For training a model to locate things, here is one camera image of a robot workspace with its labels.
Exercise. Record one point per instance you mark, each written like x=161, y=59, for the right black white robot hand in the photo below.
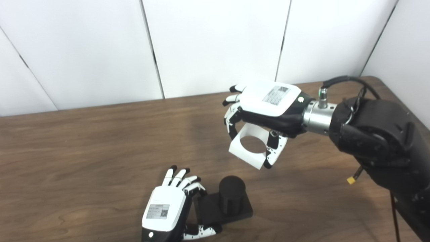
x=265, y=101

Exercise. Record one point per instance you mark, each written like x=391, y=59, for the white square piece with hole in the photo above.
x=248, y=158

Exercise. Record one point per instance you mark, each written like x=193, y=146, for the black peg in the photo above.
x=231, y=198

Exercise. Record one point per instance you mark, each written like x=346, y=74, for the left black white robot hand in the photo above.
x=164, y=210

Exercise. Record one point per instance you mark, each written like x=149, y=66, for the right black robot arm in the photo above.
x=376, y=134

